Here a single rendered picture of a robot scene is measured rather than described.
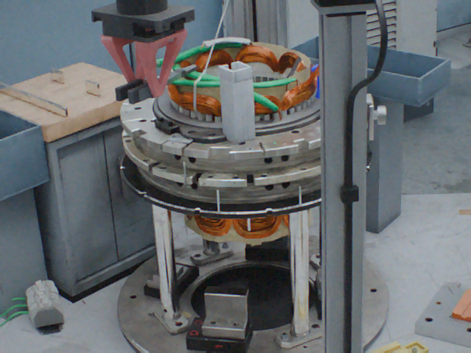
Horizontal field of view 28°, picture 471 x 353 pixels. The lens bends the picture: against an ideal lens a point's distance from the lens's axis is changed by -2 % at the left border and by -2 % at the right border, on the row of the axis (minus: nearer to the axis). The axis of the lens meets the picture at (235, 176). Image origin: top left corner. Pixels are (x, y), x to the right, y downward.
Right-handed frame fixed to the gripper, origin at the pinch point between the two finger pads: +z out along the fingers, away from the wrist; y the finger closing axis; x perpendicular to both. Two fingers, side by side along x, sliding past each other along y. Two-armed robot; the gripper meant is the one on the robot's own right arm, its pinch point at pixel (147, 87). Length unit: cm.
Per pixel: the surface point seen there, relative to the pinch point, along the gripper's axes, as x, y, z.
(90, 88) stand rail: 15.8, -25.9, 9.3
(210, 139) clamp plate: 5.1, 4.7, 7.1
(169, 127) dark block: 4.6, -1.1, 6.7
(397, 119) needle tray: 52, 5, 20
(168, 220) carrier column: 6.4, -4.1, 20.7
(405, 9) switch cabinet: 260, -98, 60
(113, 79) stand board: 22.1, -27.3, 10.1
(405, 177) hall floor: 216, -74, 112
